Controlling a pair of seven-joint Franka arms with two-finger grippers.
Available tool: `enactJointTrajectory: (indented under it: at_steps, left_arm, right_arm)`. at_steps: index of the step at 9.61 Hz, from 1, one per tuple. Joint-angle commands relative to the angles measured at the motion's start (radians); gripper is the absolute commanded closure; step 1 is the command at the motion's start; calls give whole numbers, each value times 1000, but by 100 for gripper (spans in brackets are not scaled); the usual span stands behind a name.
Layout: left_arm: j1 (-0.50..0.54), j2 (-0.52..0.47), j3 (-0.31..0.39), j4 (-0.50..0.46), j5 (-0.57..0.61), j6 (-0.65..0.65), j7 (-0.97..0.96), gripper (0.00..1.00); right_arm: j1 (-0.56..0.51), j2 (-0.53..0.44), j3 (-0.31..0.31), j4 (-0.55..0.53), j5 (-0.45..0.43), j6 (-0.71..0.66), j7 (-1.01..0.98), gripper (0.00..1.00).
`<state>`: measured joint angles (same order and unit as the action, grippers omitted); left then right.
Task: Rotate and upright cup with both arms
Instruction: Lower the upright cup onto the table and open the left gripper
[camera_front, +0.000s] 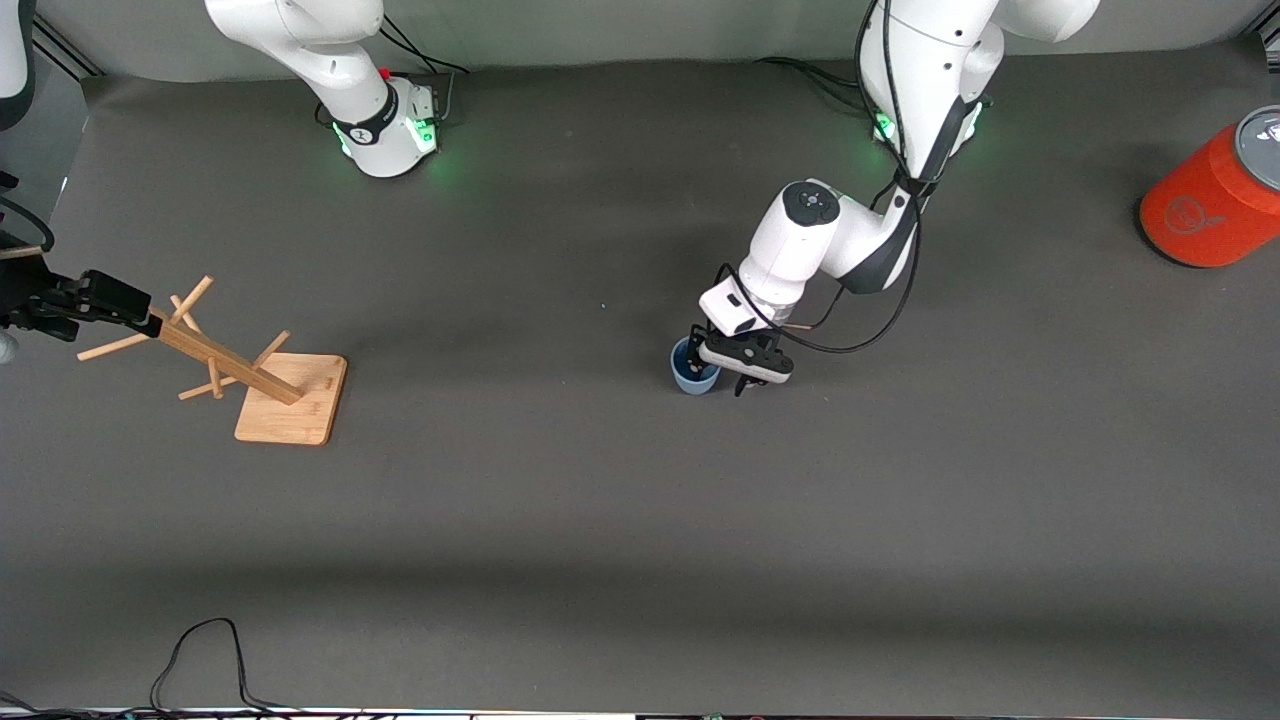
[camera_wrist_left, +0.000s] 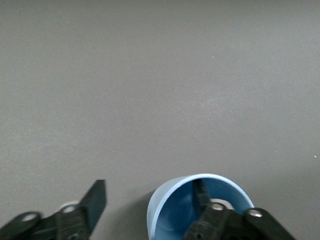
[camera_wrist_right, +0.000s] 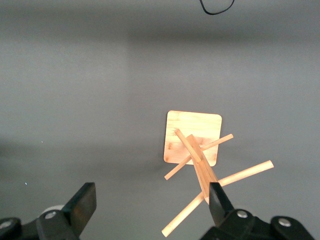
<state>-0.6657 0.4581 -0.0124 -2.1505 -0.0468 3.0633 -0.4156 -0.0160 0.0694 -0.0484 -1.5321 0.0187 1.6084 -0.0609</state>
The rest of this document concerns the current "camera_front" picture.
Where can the dark metal frame rail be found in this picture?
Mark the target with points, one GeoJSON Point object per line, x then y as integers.
{"type": "Point", "coordinates": [1270, 38]}
{"type": "Point", "coordinates": [65, 50]}

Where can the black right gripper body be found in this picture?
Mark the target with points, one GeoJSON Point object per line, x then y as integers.
{"type": "Point", "coordinates": [22, 292]}

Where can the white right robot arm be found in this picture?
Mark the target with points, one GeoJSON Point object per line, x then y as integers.
{"type": "Point", "coordinates": [300, 30]}

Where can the light blue cup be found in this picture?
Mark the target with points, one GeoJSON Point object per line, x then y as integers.
{"type": "Point", "coordinates": [690, 382]}

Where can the orange cylindrical can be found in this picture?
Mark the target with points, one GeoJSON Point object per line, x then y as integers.
{"type": "Point", "coordinates": [1210, 210]}

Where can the wooden cup rack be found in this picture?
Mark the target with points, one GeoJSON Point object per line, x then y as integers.
{"type": "Point", "coordinates": [290, 410]}

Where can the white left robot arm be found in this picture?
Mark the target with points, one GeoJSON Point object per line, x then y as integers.
{"type": "Point", "coordinates": [920, 60]}

